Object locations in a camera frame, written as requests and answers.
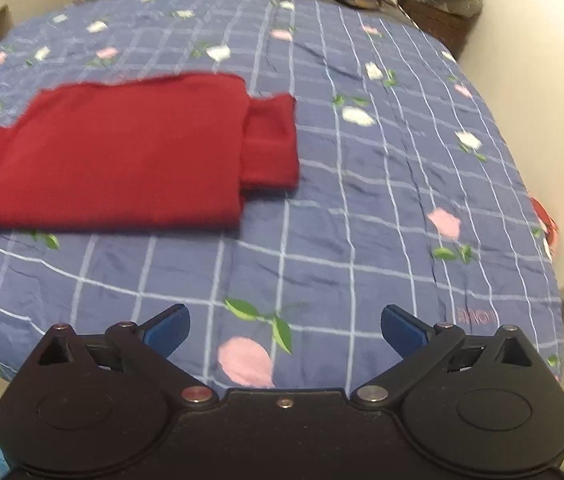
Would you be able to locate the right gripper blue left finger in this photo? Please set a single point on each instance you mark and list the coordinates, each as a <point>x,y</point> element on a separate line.
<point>144,350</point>

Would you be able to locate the blue plaid floral quilt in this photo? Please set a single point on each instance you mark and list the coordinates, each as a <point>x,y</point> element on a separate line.
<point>407,195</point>

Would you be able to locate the red knit sweater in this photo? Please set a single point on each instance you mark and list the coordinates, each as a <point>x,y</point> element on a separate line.
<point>163,153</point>

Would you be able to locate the brown wooden nightstand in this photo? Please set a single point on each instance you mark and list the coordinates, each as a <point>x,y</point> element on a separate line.
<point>450,29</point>

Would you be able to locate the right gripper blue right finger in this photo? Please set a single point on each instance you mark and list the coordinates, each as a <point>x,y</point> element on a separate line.
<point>422,347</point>

